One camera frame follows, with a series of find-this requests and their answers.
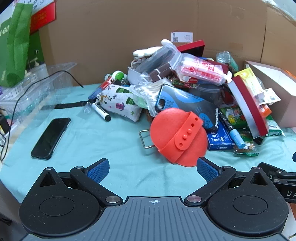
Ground black marker blue cap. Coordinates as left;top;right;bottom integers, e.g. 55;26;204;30
218;112;246;150

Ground blue cardboard box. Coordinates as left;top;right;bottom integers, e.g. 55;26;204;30
205;118;236;151

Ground white barcode slip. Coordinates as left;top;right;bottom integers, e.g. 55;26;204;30
255;88;282;106

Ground green cow snack packet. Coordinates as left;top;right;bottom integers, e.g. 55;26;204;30
232;130;260;156

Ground bag of cotton swabs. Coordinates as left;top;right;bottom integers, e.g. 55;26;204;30
129;77;173;117

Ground black smartphone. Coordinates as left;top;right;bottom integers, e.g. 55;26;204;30
31;117;72;160

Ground open brown cardboard box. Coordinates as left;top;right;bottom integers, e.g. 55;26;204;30
243;60;296;128

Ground white shipping label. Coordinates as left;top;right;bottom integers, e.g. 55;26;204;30
171;32;194;43

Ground grey marker black cap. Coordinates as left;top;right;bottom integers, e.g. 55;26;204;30
91;103;112;122

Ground green shopping bag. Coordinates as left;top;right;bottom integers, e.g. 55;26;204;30
0;3;45;88

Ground green tissue packet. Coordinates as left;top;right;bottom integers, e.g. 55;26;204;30
267;124;285;138

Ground dark red grey box lid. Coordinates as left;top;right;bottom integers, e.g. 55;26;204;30
227;75;269;145

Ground black strap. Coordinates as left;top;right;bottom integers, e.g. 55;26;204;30
41;100;89;111

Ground red white calendar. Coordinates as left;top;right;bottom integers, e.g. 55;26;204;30
22;0;56;34

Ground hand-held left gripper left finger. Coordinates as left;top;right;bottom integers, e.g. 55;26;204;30
36;158;123;207

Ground green printed box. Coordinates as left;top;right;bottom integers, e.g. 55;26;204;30
220;105;250;129

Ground red blue small box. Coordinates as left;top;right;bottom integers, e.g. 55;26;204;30
87;77;115;100

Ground thin black cable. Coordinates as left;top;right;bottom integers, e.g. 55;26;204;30
0;71;85;162

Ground metal wire clip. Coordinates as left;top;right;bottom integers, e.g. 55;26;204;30
138;129;158;149

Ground clear round plastic container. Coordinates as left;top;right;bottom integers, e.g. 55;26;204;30
190;83;223;103

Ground clear zip pouch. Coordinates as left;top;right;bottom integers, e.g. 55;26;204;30
135;44;181;73

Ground large brown cardboard box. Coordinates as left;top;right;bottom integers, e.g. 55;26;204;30
38;0;296;87

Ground brown striped bar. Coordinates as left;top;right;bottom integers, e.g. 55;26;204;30
147;62;173;82

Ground red flat box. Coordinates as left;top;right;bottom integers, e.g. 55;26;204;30
176;39;206;57

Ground zip bag red white packets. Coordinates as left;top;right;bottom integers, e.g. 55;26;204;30
171;52;227;86

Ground orange cardboard box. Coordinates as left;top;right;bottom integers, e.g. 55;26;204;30
258;104;273;119

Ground red green snack packet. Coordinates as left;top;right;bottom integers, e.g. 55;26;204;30
171;77;200;90

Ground printed white cloth pouch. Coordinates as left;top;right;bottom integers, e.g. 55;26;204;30
95;84;143;122

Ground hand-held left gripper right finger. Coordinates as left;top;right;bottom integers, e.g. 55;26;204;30
184;156;276;207

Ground blue black phone case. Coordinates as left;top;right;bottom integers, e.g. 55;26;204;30
154;84;219;134

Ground green white round toy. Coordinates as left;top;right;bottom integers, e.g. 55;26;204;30
110;70;128;82

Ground red silicone mitt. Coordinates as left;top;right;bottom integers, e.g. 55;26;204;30
150;108;208;168

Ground yellow white medicine box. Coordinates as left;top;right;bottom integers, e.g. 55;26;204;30
233;68;267;98

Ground dark red box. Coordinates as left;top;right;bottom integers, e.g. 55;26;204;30
205;58;230;75

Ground clear plastic bin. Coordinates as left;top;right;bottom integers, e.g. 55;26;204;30
0;62;78;131

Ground teal cloth covered desktop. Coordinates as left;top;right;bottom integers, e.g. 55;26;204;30
0;82;296;209

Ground white plastic tray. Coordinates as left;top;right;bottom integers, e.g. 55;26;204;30
127;66;145;85

